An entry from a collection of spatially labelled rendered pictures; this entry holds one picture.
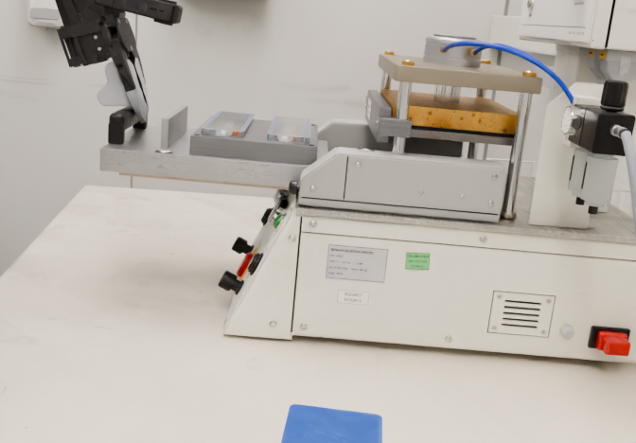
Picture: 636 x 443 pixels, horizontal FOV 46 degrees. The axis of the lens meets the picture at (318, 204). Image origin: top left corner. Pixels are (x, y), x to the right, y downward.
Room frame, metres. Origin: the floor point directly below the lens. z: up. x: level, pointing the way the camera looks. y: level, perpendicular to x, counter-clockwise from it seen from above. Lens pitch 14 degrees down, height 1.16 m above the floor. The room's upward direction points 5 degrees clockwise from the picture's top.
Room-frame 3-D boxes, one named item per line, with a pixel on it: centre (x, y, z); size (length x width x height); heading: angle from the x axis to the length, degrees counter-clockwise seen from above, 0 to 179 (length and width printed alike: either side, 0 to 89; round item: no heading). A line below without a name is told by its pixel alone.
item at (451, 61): (1.05, -0.20, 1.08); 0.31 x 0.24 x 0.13; 1
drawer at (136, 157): (1.06, 0.14, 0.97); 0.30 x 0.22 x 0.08; 91
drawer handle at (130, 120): (1.06, 0.28, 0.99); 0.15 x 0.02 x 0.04; 1
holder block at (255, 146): (1.06, 0.09, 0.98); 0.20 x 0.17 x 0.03; 1
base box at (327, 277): (1.05, -0.16, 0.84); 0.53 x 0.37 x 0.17; 91
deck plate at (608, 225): (1.07, -0.20, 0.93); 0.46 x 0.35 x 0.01; 91
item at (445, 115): (1.06, -0.17, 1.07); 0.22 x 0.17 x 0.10; 1
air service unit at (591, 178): (0.85, -0.30, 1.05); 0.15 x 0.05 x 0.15; 1
